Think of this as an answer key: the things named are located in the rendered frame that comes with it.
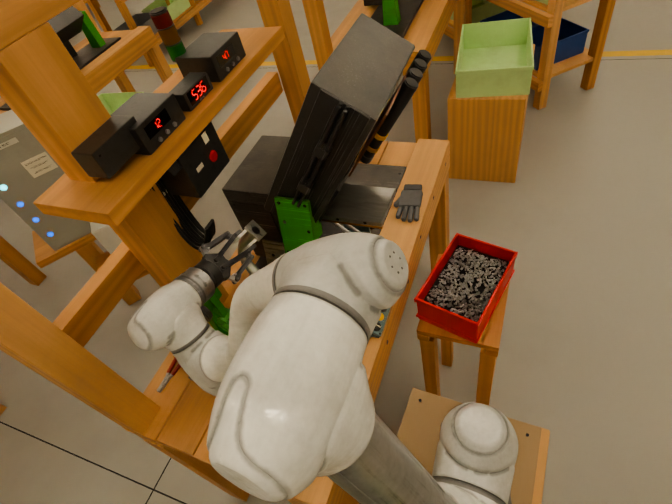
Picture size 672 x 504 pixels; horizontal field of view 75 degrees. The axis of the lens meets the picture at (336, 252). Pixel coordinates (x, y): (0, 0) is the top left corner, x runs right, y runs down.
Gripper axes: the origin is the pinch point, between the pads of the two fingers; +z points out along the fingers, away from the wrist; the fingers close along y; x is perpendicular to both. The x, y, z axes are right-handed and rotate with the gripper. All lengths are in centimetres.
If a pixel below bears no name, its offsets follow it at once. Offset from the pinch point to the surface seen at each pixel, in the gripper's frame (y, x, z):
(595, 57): -78, -62, 311
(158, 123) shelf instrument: 34.6, -11.3, -3.8
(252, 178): 13.5, 6.4, 25.7
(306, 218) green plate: -7.8, -7.7, 14.7
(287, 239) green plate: -8.5, 4.1, 14.8
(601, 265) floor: -141, -19, 148
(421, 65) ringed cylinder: 0, -54, 37
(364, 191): -15.3, -12.7, 39.4
